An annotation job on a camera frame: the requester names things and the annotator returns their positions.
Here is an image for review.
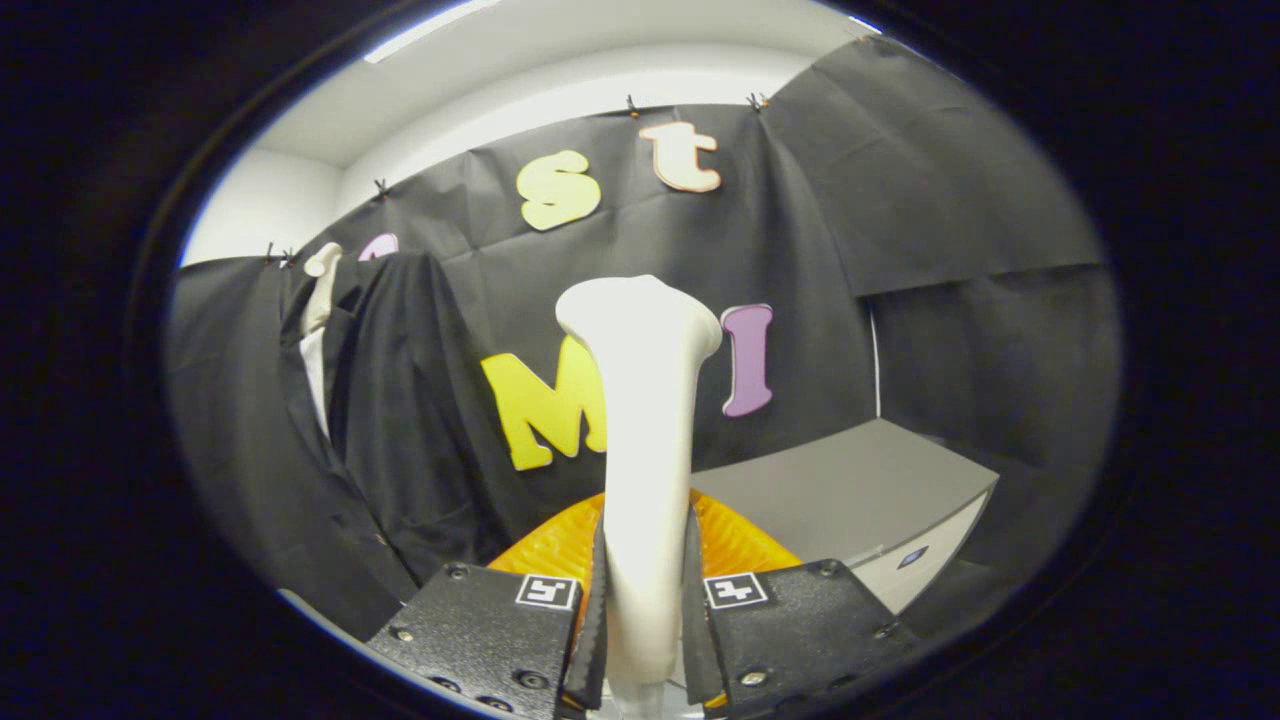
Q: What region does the white garment steamer head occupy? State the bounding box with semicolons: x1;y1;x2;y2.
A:
555;275;723;717

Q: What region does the black suit jacket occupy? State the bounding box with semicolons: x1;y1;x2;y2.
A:
280;252;531;601

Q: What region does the grey cabinet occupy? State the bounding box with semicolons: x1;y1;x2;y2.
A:
690;418;1001;616

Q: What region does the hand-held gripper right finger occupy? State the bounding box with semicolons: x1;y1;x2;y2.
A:
683;488;921;720

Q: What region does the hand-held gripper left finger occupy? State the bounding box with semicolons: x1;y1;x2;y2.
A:
365;490;609;720

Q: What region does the black backdrop cloth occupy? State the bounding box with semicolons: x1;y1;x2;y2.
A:
165;35;1121;641

